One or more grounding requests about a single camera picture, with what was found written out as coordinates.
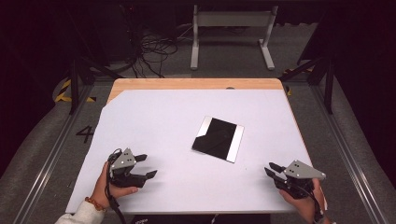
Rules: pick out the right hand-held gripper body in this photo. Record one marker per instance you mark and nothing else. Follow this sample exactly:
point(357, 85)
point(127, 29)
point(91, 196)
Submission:
point(300, 171)

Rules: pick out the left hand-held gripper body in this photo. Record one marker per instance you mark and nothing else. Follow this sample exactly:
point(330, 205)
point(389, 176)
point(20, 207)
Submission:
point(123, 161)

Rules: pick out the person's left hand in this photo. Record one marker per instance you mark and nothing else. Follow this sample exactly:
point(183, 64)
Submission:
point(102, 189)

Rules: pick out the person's right hand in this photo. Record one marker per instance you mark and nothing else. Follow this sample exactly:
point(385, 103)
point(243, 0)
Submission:
point(306, 207)

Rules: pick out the white table sheet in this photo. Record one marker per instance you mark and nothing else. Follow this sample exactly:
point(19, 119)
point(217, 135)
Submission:
point(155, 124)

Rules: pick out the black metal stand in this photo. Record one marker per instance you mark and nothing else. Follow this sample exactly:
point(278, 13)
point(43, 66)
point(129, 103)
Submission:
point(73, 90)
point(328, 90)

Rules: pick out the yellow black hazard tape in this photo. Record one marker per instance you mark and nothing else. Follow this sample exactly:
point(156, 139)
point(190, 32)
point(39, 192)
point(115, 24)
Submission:
point(62, 98)

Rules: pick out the white metal stand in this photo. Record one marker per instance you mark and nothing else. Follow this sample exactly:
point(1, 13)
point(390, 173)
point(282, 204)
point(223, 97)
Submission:
point(232, 18)

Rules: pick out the aluminium floor rail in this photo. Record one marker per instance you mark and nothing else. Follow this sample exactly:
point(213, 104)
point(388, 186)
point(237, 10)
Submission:
point(49, 155)
point(348, 155)

